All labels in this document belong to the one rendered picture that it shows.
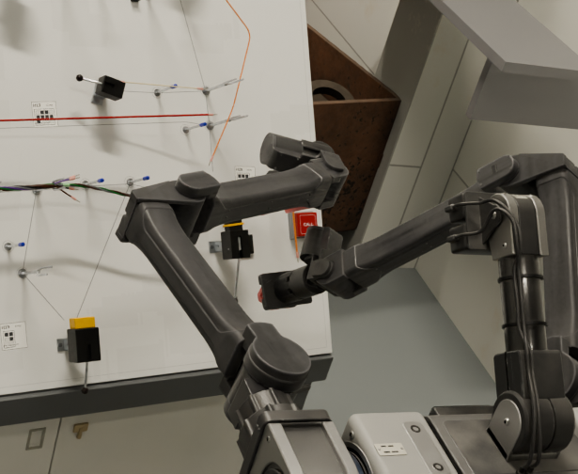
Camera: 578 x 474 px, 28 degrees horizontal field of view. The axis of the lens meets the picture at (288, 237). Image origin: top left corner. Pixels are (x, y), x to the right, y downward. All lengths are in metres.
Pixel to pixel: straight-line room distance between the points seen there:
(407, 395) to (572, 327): 2.37
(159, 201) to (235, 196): 0.17
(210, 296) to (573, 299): 0.54
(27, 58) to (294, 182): 0.64
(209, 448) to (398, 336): 1.79
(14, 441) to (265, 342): 1.03
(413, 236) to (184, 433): 0.82
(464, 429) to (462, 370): 2.91
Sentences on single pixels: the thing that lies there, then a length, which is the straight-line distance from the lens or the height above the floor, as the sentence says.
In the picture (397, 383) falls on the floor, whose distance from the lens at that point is 4.08.
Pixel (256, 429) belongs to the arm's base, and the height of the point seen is 1.49.
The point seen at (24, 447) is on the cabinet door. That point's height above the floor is 0.70.
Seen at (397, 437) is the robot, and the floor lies 1.53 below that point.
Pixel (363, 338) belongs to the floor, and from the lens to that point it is 4.23.
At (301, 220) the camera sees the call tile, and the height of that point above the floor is 1.12.
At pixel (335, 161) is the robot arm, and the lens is 2.03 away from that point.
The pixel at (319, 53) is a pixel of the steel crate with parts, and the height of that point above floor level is 0.64.
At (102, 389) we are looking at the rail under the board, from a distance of 2.31.
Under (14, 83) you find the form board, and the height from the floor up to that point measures 1.33.
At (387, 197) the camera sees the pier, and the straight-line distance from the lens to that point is 4.49.
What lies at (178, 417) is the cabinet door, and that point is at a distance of 2.52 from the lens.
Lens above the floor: 2.32
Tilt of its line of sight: 30 degrees down
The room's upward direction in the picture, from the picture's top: 18 degrees clockwise
